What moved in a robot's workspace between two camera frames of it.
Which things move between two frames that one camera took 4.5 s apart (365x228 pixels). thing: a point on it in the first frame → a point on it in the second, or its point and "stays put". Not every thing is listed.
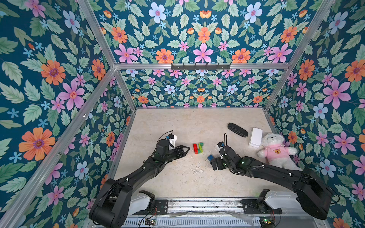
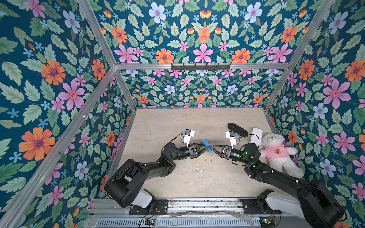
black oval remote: x=237 y=130 stays put
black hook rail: x=200 y=67 stays put
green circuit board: x=266 y=222 stays put
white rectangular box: x=255 y=137 stays put
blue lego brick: x=210 y=157 → x=206 y=143
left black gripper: x=180 y=150 → x=189 y=151
